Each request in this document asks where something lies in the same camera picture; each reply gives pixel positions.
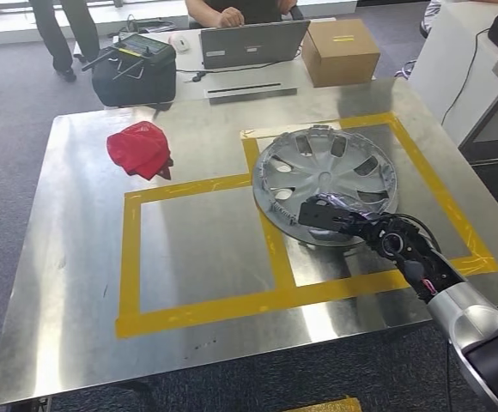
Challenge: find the grey laptop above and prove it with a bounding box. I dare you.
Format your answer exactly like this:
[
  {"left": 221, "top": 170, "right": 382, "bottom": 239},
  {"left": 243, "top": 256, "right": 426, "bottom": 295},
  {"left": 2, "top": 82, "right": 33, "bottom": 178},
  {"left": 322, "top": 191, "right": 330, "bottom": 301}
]
[{"left": 200, "top": 20, "right": 311, "bottom": 70}]

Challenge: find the cardboard box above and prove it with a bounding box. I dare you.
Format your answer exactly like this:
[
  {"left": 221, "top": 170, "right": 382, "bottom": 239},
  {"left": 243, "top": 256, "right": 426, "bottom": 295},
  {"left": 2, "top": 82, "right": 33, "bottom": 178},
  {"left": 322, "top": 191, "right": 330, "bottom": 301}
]
[{"left": 301, "top": 18, "right": 382, "bottom": 88}]

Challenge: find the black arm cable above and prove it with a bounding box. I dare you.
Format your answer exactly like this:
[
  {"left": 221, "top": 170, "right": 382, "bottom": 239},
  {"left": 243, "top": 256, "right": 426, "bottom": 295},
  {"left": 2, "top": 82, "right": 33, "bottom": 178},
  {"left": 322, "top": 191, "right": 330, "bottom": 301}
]
[{"left": 444, "top": 341, "right": 454, "bottom": 412}]

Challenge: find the red plastic bag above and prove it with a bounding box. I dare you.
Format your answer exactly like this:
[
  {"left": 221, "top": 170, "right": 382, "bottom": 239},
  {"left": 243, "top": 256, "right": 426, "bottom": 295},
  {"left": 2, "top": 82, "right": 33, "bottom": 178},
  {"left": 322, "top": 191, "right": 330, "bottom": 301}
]
[{"left": 106, "top": 120, "right": 175, "bottom": 182}]

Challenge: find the person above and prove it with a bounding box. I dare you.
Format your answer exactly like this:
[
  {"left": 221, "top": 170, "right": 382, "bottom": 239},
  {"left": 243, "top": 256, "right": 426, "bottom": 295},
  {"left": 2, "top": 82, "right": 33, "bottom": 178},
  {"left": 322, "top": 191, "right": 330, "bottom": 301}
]
[
  {"left": 184, "top": 0, "right": 302, "bottom": 29},
  {"left": 29, "top": 0, "right": 102, "bottom": 84}
]

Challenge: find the black bag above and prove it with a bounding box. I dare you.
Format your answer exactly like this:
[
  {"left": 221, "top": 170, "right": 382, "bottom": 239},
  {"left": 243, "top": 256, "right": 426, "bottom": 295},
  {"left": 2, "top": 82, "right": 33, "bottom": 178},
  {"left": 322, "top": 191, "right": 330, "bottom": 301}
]
[{"left": 91, "top": 53, "right": 178, "bottom": 108}]

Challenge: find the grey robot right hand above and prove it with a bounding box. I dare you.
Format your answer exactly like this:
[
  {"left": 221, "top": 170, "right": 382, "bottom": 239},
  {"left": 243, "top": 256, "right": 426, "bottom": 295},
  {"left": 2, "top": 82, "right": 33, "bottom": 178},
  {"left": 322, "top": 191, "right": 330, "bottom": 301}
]
[{"left": 313, "top": 191, "right": 381, "bottom": 225}]

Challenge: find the silver plastic hubcap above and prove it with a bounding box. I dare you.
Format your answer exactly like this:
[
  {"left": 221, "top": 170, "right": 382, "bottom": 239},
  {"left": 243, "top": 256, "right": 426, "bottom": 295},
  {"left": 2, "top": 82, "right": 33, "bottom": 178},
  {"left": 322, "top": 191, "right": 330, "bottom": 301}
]
[{"left": 251, "top": 125, "right": 400, "bottom": 249}]

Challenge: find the wrist camera with black bracket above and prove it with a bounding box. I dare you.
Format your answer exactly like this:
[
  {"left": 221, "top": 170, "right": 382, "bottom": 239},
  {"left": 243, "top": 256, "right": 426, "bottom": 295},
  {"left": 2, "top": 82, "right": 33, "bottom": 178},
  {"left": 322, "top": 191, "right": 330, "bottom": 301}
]
[{"left": 297, "top": 197, "right": 357, "bottom": 235}]

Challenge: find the steel workbench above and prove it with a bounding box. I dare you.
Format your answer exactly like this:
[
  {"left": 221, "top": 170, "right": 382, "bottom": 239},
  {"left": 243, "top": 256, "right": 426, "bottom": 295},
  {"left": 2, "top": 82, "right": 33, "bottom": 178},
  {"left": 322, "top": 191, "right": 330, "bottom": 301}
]
[{"left": 0, "top": 76, "right": 498, "bottom": 406}]

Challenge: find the white computer mouse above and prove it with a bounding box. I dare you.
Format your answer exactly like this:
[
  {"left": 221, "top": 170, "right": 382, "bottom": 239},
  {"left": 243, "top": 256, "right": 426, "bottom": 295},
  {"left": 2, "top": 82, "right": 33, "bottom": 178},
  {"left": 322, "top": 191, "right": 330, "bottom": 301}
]
[{"left": 168, "top": 33, "right": 191, "bottom": 54}]

